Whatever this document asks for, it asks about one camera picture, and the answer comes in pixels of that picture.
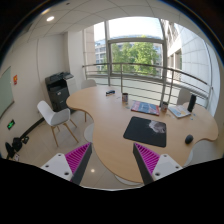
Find red blue book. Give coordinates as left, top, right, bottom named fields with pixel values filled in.
left=131, top=101, right=160, bottom=116

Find white chair right side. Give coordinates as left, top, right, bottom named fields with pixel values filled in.
left=177, top=88, right=191, bottom=105

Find black office printer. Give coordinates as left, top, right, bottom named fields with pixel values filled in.
left=45, top=72, right=73, bottom=112

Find light blue open book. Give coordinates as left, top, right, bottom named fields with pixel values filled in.
left=169, top=105, right=190, bottom=118

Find wooden curved table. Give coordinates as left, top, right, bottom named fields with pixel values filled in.
left=67, top=86, right=218, bottom=183

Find dark patterned cup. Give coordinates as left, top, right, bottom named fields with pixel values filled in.
left=122, top=93, right=128, bottom=102

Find glass whiteboard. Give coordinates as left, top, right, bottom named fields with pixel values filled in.
left=0, top=68, right=14, bottom=118

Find red wall sign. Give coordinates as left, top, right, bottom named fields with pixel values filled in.
left=13, top=75, right=18, bottom=85

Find small black box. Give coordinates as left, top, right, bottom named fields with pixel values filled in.
left=106, top=90, right=115, bottom=96

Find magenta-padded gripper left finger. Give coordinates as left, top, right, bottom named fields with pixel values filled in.
left=42, top=143, right=92, bottom=185

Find small brown cup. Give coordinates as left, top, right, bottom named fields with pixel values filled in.
left=161, top=101, right=168, bottom=112

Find black equipment on floor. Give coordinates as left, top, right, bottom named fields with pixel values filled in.
left=5, top=136, right=29, bottom=158

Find black mouse pad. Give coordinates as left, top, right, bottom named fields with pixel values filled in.
left=123, top=116, right=167, bottom=147

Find metal window railing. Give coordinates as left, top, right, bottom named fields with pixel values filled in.
left=83, top=62, right=212, bottom=107

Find green exit sign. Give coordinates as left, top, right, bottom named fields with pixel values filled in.
left=7, top=119, right=15, bottom=130

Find black computer mouse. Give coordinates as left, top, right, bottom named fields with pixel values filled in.
left=185, top=134, right=194, bottom=144

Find white chair wooden legs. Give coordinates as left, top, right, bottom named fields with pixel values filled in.
left=37, top=101, right=77, bottom=140

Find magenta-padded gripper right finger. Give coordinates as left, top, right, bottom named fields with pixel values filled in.
left=133, top=143, right=182, bottom=185

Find white chair behind table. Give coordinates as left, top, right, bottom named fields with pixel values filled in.
left=81, top=79, right=96, bottom=89

